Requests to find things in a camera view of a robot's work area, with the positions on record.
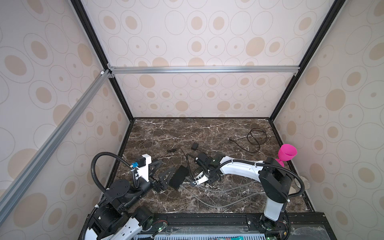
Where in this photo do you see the black power adapter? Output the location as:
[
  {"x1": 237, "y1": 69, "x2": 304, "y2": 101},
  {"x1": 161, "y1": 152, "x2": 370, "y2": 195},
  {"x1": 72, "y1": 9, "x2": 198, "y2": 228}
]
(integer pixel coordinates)
[{"x1": 191, "y1": 143, "x2": 199, "y2": 151}]

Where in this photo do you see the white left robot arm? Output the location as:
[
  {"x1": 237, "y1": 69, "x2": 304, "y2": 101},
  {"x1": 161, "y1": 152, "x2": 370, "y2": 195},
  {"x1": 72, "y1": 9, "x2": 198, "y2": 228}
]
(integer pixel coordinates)
[{"x1": 80, "y1": 152, "x2": 176, "y2": 240}]

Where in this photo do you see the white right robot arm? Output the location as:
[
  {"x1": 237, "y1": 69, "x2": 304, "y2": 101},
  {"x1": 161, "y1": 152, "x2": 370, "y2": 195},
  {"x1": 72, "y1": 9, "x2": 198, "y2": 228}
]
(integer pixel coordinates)
[{"x1": 190, "y1": 152, "x2": 305, "y2": 240}]

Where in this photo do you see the pink plastic goblet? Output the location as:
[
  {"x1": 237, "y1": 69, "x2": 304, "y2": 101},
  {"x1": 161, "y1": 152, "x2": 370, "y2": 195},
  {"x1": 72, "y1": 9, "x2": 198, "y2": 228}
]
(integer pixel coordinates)
[{"x1": 276, "y1": 144, "x2": 298, "y2": 167}]

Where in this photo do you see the silver horizontal aluminium bar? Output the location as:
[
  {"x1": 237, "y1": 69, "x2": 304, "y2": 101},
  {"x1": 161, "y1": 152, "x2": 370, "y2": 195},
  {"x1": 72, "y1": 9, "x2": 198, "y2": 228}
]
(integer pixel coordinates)
[{"x1": 111, "y1": 66, "x2": 300, "y2": 74}]

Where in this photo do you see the silver diagonal aluminium bar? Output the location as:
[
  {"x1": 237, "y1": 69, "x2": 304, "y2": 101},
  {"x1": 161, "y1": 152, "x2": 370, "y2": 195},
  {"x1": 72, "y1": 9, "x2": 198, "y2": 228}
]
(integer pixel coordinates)
[{"x1": 1, "y1": 69, "x2": 111, "y2": 225}]

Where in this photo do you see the black coiled cable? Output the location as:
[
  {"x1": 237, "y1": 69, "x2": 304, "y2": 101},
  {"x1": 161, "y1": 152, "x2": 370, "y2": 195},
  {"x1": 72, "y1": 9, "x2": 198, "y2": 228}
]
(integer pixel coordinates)
[{"x1": 227, "y1": 127, "x2": 268, "y2": 154}]

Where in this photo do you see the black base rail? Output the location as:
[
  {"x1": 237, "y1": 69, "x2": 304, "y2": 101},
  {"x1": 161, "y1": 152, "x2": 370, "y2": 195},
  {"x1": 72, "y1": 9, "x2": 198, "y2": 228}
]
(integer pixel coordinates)
[{"x1": 150, "y1": 212, "x2": 331, "y2": 232}]

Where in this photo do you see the black vertical frame post right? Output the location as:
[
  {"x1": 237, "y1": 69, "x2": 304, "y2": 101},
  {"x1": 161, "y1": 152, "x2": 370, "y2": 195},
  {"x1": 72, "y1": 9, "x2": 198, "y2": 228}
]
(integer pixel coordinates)
[{"x1": 269, "y1": 0, "x2": 347, "y2": 123}]

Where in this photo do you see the black vertical frame post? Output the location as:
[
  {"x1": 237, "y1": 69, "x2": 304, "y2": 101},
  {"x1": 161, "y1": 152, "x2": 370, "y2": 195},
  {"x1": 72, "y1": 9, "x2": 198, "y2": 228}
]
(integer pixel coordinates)
[
  {"x1": 71, "y1": 0, "x2": 135, "y2": 122},
  {"x1": 269, "y1": 0, "x2": 347, "y2": 123}
]

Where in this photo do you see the black vertical frame post left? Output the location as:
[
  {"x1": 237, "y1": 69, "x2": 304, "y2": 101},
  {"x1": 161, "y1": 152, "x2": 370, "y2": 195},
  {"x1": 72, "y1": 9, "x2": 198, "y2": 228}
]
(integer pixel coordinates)
[{"x1": 71, "y1": 0, "x2": 135, "y2": 122}]

